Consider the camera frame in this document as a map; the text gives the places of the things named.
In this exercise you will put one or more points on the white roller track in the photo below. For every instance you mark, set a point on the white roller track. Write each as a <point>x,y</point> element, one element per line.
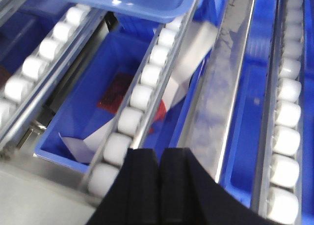
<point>26,90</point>
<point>115,144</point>
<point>277,191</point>

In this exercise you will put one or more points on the red label card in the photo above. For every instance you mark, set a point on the red label card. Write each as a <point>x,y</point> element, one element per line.
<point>115,93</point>

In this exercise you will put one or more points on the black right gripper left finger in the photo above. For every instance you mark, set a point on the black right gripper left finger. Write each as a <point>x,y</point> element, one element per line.
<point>133,197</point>

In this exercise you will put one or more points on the left white roller track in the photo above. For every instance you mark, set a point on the left white roller track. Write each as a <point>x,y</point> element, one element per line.
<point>26,90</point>

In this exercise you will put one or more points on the middle white roller track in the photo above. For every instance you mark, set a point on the middle white roller track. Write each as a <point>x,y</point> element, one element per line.
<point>115,144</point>

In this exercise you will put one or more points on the blue plastic tray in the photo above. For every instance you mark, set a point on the blue plastic tray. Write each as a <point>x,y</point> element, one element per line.
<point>162,11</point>

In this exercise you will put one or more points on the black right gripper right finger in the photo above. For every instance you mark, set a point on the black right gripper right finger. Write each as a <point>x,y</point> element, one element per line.
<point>189,195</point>

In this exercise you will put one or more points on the right white roller track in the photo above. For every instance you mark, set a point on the right white roller track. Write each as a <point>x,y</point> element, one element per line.
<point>277,191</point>

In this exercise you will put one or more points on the blue bin right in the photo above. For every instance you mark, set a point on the blue bin right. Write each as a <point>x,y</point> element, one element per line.
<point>242,146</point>

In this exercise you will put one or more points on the blue bin with papers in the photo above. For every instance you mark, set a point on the blue bin with papers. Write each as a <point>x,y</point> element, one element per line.
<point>79,116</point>

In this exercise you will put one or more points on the white paper sheet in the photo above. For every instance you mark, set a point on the white paper sheet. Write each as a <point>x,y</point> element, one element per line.
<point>84,150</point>

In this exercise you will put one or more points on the dark blue bin left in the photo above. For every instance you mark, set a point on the dark blue bin left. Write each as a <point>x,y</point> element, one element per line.
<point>24,30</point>

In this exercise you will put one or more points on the metal divider rail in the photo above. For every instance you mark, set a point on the metal divider rail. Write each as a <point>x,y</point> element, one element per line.
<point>207,125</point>

